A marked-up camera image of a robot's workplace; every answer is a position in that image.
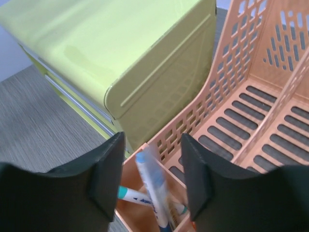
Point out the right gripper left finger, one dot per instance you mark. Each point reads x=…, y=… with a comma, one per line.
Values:
x=78, y=196

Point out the white marker pen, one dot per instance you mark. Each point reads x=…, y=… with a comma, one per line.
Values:
x=175, y=211

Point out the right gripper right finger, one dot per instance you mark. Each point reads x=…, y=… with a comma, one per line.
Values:
x=224, y=197

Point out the teal capped white pen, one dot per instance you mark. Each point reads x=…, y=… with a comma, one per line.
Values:
x=130, y=195

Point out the green metal drawer cabinet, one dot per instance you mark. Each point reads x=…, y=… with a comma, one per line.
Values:
x=123, y=65

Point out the orange plastic file organizer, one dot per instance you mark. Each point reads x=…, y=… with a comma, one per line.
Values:
x=253, y=110

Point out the blue white pen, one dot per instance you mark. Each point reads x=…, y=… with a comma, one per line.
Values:
x=155, y=184

